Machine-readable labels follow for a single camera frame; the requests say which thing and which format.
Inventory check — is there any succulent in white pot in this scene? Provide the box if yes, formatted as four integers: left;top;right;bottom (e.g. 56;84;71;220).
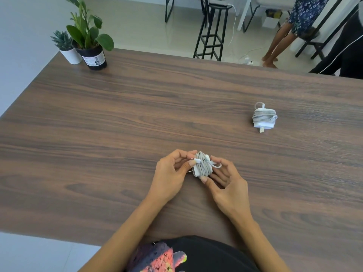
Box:
50;30;82;65

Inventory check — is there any black metal desk frame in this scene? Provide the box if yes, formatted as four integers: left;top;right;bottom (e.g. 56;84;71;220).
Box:
295;0;359;60

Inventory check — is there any person's left forearm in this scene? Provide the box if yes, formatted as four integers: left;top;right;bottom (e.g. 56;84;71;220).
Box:
78;195;165;272

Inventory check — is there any small white box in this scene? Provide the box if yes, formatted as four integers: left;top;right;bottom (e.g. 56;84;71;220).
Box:
262;9;283;29

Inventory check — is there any black bar stool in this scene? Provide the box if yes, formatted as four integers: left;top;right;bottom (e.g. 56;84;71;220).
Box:
192;0;234;62

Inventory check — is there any grey folding chair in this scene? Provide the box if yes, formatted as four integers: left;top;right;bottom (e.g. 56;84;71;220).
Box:
242;0;295;33
165;0;175;23

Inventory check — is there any grey-white braided charger cable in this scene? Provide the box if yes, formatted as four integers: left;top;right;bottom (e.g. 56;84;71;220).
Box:
252;102;278;124

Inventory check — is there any white charger adapter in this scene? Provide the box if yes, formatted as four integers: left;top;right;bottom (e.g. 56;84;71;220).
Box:
251;102;278;133
187;151;222;179

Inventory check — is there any green plant in black pot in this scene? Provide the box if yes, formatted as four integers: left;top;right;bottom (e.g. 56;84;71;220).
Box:
64;0;115;71

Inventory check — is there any person's right hand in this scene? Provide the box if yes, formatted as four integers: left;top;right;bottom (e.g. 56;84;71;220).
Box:
200;155;253;224

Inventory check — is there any person's left hand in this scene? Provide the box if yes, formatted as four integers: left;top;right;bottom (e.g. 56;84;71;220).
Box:
146;149;198;206

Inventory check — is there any long thin white cable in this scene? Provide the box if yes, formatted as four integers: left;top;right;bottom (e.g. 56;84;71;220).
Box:
317;34;363;74

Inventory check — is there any white side table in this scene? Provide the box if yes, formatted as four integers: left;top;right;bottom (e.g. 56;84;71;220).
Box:
230;0;253;31

